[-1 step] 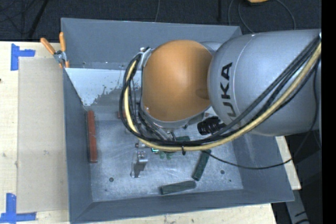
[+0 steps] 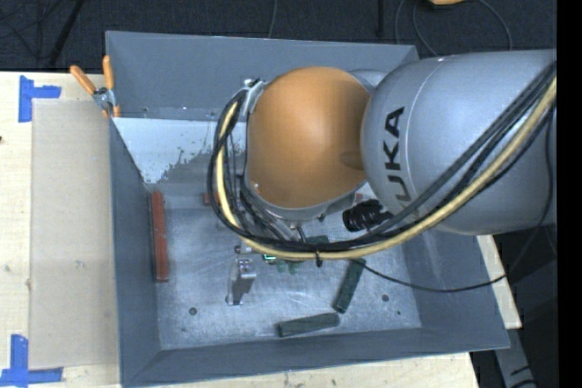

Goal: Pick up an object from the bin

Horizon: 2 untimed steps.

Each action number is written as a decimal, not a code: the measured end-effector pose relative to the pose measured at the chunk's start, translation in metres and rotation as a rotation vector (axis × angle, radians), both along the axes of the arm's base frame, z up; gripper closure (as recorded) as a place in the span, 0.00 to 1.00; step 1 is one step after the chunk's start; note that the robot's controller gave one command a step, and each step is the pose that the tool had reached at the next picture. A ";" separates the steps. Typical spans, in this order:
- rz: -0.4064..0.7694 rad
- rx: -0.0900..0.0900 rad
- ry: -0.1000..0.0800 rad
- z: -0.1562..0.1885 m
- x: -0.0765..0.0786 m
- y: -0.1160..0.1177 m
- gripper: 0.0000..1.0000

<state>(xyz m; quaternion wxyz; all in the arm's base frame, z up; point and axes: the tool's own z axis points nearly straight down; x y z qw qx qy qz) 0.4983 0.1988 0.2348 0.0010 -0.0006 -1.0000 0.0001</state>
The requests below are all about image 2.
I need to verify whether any grey metal bin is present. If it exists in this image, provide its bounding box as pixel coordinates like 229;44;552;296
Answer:
105;30;512;388

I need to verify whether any black cylinder on white bracket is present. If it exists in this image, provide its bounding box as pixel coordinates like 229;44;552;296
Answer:
341;197;393;234

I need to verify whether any red-brown flat block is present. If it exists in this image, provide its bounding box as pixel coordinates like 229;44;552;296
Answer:
149;190;172;284

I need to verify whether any pale wood flat board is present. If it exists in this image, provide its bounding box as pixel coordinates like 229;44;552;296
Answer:
27;98;121;372

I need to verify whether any dark green flat block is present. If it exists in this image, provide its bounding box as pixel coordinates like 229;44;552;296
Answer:
333;257;368;314
276;312;342;339

